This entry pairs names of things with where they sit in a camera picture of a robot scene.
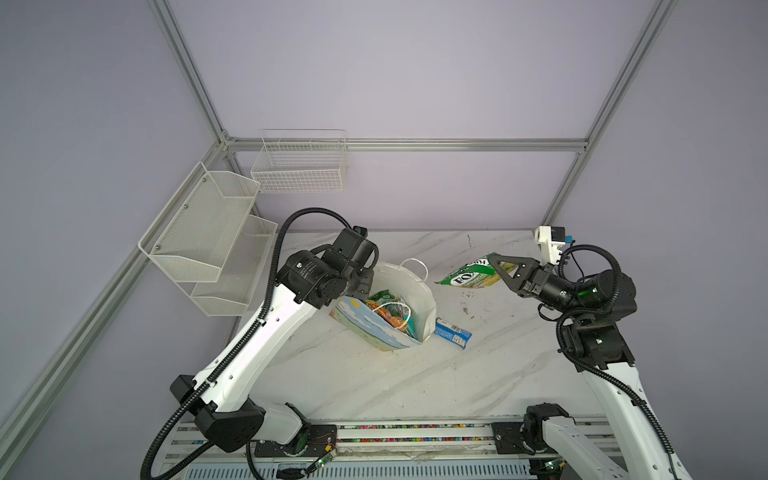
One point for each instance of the teal Fox's candy bag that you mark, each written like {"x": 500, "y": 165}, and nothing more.
{"x": 384, "y": 296}
{"x": 408, "y": 326}

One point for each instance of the white wire basket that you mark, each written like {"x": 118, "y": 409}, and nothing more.
{"x": 301, "y": 161}

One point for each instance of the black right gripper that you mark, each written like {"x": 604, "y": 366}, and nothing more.
{"x": 533, "y": 275}

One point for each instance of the blue snack packet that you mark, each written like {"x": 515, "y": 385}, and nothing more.
{"x": 451, "y": 333}

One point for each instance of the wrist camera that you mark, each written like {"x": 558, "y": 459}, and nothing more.
{"x": 552, "y": 241}
{"x": 354, "y": 243}

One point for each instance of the white mesh shelf upper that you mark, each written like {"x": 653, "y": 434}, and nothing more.
{"x": 193, "y": 236}

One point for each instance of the white mesh shelf lower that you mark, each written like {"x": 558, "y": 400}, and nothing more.
{"x": 232, "y": 294}

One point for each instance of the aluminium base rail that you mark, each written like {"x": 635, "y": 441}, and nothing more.
{"x": 490, "y": 448}

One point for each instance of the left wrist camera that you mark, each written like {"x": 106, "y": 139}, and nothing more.
{"x": 354, "y": 243}

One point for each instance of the green candy bag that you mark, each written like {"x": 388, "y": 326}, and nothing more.
{"x": 473, "y": 275}

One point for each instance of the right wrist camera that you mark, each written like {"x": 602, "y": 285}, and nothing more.
{"x": 552, "y": 241}

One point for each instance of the white printed paper bag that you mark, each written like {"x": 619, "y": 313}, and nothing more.
{"x": 408, "y": 280}

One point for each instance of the aluminium frame posts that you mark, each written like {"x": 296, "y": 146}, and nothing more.
{"x": 28, "y": 418}

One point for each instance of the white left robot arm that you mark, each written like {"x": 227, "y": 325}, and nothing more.
{"x": 218, "y": 397}

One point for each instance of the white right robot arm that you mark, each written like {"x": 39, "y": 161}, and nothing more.
{"x": 587, "y": 312}

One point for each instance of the white mesh shelf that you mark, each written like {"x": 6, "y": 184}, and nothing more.
{"x": 193, "y": 236}
{"x": 232, "y": 294}

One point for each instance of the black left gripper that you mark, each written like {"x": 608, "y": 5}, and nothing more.
{"x": 365, "y": 277}

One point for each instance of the orange Fox's candy bag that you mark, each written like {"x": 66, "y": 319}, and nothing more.
{"x": 393, "y": 313}

